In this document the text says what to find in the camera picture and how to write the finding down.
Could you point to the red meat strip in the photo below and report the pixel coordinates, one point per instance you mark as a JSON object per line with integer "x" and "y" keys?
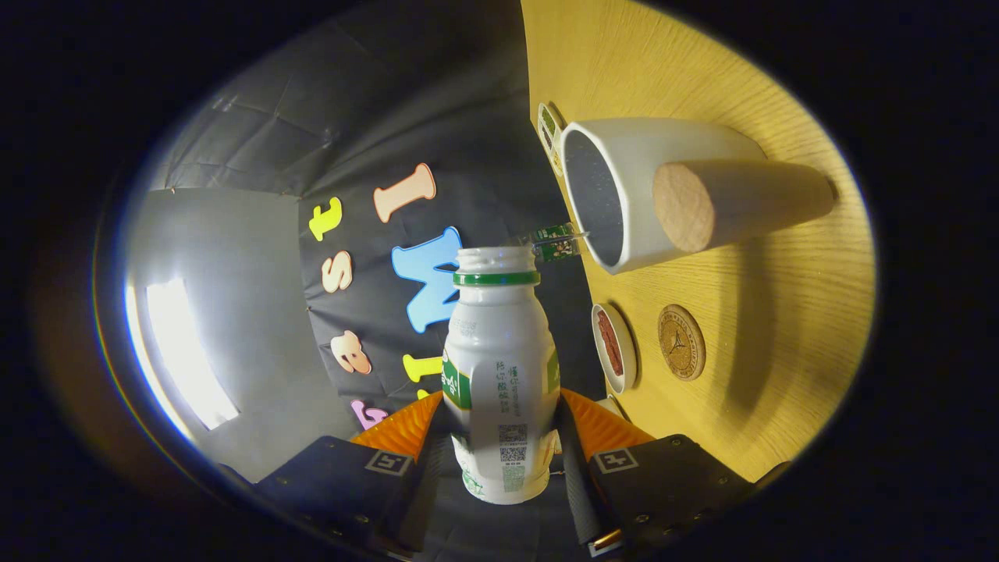
{"x": 609, "y": 343}

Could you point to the white juice bottle green label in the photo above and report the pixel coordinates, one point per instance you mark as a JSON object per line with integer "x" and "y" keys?
{"x": 499, "y": 351}

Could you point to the white divided dish with beans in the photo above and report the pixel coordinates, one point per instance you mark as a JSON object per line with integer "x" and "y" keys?
{"x": 549, "y": 133}

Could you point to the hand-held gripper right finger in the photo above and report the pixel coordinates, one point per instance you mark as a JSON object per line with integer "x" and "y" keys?
{"x": 663, "y": 484}

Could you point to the round wooden coaster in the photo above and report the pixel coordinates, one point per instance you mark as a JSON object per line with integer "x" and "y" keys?
{"x": 681, "y": 342}

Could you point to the clear plastic water bottle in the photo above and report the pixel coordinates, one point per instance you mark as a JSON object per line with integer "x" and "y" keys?
{"x": 556, "y": 242}

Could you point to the wooden table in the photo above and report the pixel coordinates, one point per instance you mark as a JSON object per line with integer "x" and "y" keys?
{"x": 741, "y": 312}

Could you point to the black backdrop cloth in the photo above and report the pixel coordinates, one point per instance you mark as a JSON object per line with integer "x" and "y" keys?
{"x": 390, "y": 94}

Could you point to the round white plate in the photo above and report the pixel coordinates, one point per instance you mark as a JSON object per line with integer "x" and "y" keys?
{"x": 628, "y": 351}

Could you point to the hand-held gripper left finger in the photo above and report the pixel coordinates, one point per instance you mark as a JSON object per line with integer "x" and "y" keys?
{"x": 335, "y": 484}

